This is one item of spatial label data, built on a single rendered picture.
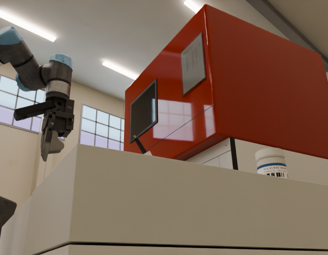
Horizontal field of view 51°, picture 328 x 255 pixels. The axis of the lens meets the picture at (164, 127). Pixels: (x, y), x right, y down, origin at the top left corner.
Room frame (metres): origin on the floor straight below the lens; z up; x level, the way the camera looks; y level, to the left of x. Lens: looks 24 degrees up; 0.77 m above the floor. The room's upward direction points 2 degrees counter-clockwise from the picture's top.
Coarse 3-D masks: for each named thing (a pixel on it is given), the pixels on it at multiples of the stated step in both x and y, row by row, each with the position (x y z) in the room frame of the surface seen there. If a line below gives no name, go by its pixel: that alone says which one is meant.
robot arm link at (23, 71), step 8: (24, 64) 0.90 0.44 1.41; (32, 64) 0.91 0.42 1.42; (24, 72) 0.92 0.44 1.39; (32, 72) 0.93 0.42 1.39; (40, 72) 0.93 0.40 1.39; (16, 80) 0.97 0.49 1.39; (24, 80) 0.95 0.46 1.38; (32, 80) 0.95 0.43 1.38; (40, 80) 0.95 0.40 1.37; (24, 88) 0.98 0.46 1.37; (32, 88) 0.98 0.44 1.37; (40, 88) 0.98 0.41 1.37
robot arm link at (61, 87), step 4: (56, 80) 0.91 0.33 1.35; (48, 84) 0.92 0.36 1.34; (52, 84) 0.91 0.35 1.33; (56, 84) 0.91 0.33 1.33; (60, 84) 0.91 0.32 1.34; (64, 84) 0.92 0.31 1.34; (68, 84) 0.93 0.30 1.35; (48, 88) 0.92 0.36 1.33; (52, 88) 0.91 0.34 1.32; (56, 88) 0.91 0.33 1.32; (60, 88) 0.91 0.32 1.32; (64, 88) 0.92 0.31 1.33; (68, 88) 0.94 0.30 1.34; (48, 92) 0.92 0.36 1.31; (52, 92) 0.92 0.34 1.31; (56, 92) 0.92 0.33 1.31; (60, 92) 0.92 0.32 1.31; (64, 92) 0.92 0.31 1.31; (68, 92) 0.94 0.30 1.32; (68, 96) 0.95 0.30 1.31
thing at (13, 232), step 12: (24, 204) 0.87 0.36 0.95; (12, 216) 1.04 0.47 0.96; (24, 216) 0.84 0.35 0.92; (12, 228) 1.01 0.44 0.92; (24, 228) 0.82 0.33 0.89; (0, 240) 1.24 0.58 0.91; (12, 240) 0.97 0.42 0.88; (24, 240) 0.80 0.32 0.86; (0, 252) 1.19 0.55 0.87; (12, 252) 0.94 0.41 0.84
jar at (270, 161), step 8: (256, 152) 0.81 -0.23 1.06; (264, 152) 0.79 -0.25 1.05; (272, 152) 0.79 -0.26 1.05; (280, 152) 0.79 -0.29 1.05; (256, 160) 0.83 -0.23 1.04; (264, 160) 0.79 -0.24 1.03; (272, 160) 0.79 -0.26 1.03; (280, 160) 0.79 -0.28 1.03; (264, 168) 0.80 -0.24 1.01; (272, 168) 0.79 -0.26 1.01; (280, 168) 0.79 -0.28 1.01; (280, 176) 0.79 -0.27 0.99
